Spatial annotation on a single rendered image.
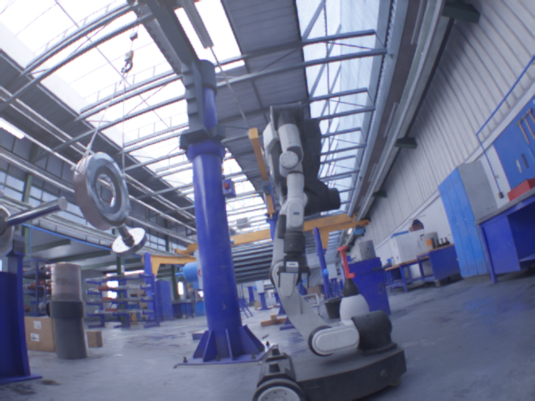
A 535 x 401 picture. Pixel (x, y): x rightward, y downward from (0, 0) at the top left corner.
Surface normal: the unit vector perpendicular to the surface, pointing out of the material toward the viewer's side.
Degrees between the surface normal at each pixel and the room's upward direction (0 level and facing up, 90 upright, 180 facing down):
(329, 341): 90
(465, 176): 90
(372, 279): 90
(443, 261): 90
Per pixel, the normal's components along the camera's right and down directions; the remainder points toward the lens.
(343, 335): -0.04, -0.33
